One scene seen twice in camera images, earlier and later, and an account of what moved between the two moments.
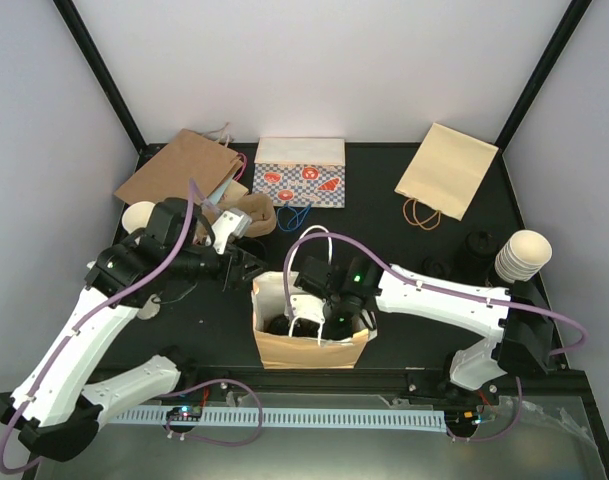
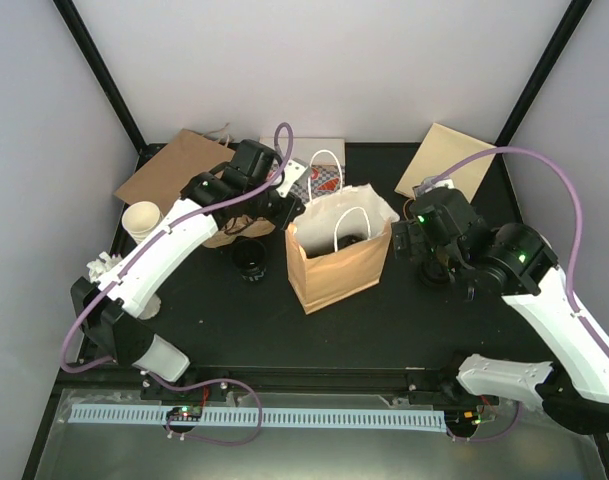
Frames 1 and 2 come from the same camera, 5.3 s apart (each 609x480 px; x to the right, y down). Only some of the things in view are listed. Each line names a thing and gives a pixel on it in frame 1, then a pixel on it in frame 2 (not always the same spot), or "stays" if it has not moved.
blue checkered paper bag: x=301 y=171 stays
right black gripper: x=340 y=333 -> x=418 y=251
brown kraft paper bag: x=187 y=156 stays
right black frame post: x=497 y=178 stays
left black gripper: x=230 y=276 -> x=293 y=208
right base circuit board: x=463 y=419 stays
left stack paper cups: x=136 y=215 stays
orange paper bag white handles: x=303 y=347 -> x=339 y=243
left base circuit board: x=182 y=412 stays
